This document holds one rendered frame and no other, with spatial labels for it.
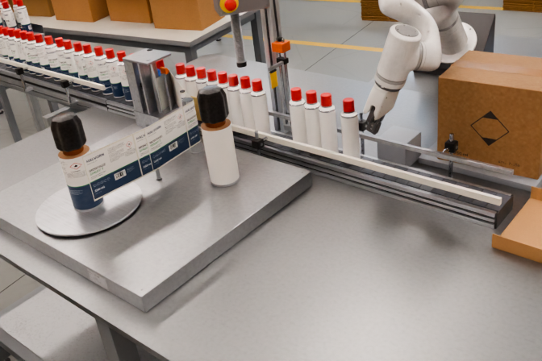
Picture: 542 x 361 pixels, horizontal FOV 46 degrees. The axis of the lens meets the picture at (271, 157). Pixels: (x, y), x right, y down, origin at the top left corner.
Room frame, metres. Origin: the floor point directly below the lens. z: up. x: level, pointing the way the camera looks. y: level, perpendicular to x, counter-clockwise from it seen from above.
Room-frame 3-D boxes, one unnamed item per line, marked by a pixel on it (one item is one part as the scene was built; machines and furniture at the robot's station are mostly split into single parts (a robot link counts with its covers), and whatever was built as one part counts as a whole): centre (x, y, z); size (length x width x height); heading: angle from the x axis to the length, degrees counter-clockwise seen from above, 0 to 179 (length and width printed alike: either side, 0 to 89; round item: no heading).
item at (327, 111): (1.76, -0.19, 0.98); 0.05 x 0.05 x 0.20
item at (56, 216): (1.63, 0.55, 0.89); 0.31 x 0.31 x 0.01
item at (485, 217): (1.95, 0.01, 0.85); 1.65 x 0.11 x 0.05; 47
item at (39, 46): (2.84, 0.96, 0.98); 0.05 x 0.05 x 0.20
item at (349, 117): (1.71, -0.24, 0.98); 0.05 x 0.05 x 0.20
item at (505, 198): (1.95, 0.01, 0.86); 1.65 x 0.08 x 0.04; 47
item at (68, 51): (2.68, 0.80, 0.98); 0.05 x 0.05 x 0.20
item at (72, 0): (4.28, 1.07, 0.97); 0.45 x 0.44 x 0.37; 147
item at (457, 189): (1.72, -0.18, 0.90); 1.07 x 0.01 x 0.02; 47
